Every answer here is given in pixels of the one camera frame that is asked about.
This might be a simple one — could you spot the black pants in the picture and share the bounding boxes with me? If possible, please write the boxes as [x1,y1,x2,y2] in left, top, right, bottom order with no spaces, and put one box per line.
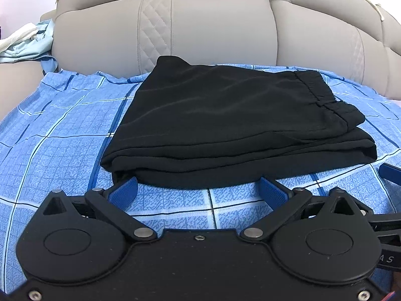
[101,56,377,190]

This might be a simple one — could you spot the blue checked bed sheet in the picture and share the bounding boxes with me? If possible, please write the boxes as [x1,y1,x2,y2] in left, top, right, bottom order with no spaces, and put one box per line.
[1,70,400,293]

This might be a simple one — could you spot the beige leather sofa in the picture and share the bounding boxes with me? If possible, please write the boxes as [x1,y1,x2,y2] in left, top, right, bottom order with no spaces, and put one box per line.
[0,0,401,122]

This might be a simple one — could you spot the light blue garment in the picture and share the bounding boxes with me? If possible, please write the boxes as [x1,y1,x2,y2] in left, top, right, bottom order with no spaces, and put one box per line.
[1,20,54,63]

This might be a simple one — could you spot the white cloth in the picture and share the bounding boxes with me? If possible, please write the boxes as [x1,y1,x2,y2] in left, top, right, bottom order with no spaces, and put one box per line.
[0,23,39,52]

